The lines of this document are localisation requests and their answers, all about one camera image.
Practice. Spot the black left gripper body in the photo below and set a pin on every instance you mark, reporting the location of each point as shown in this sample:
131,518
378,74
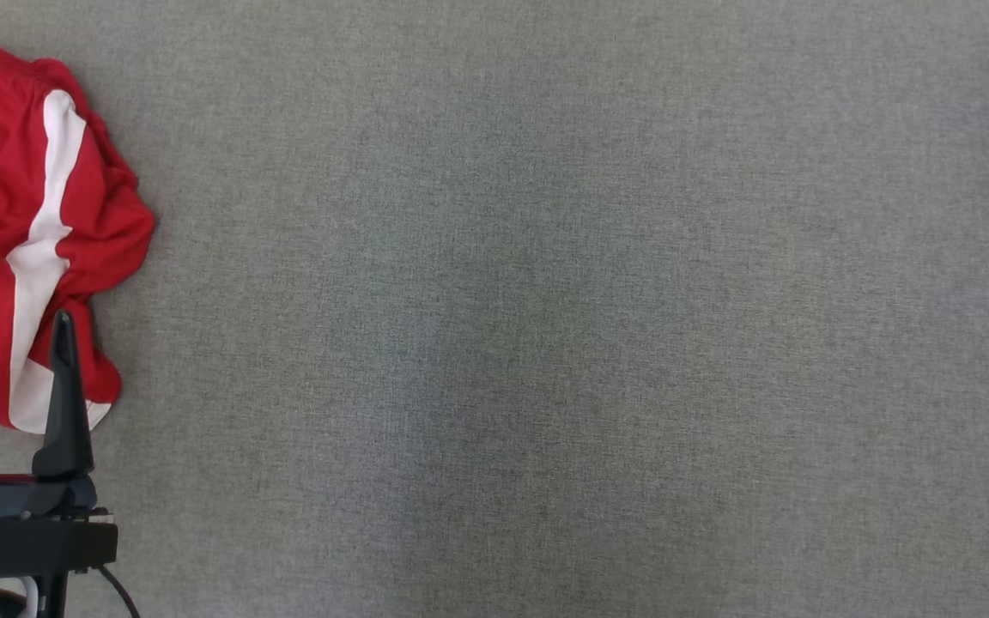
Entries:
14,541

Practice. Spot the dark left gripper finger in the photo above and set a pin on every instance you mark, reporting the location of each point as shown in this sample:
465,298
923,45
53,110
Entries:
65,429

